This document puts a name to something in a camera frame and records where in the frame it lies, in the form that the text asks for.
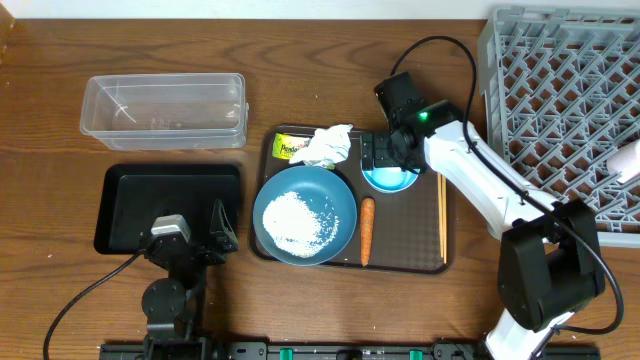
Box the light blue bowl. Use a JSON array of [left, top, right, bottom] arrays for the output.
[[362, 167, 418, 194]]

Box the wooden chopstick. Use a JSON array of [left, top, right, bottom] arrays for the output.
[[437, 173, 447, 264], [438, 174, 447, 264]]

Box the pale pink cup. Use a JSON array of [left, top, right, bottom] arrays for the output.
[[606, 140, 640, 184]]

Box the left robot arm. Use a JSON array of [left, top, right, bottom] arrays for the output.
[[141, 200, 238, 359]]

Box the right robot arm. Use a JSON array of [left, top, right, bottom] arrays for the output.
[[362, 72, 608, 359]]

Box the grey dishwasher rack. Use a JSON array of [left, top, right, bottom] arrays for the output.
[[478, 6, 639, 248]]

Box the black plastic tray bin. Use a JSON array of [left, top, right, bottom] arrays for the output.
[[94, 164, 242, 255]]

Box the orange carrot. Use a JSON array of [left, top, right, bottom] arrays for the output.
[[360, 198, 376, 267]]

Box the crumpled white paper napkin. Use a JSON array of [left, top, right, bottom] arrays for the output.
[[289, 124, 353, 169]]

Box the white rice pile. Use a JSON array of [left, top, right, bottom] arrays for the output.
[[262, 191, 340, 258]]

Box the dark blue plate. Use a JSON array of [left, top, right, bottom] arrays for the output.
[[252, 166, 358, 266]]

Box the brown serving tray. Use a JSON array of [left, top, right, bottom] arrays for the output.
[[249, 125, 455, 275]]

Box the yellow green snack wrapper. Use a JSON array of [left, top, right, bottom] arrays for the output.
[[272, 133, 310, 160]]

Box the clear plastic storage bin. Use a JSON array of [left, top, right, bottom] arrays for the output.
[[80, 73, 249, 151]]

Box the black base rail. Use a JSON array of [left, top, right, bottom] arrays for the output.
[[98, 340, 601, 360]]

